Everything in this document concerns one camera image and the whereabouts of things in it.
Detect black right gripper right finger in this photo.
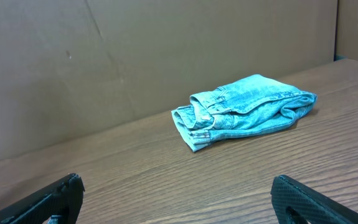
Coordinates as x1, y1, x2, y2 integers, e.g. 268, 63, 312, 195
270, 175, 358, 224

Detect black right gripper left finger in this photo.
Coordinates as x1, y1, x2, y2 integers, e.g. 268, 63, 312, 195
0, 173, 85, 224

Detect light blue denim shorts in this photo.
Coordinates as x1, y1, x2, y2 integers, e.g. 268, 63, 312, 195
171, 74, 318, 152

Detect brown cardboard backboard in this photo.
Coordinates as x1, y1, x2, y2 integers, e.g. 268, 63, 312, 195
0, 0, 337, 160

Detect brown cardboard side panel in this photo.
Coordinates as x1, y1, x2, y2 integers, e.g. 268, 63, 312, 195
336, 0, 358, 60

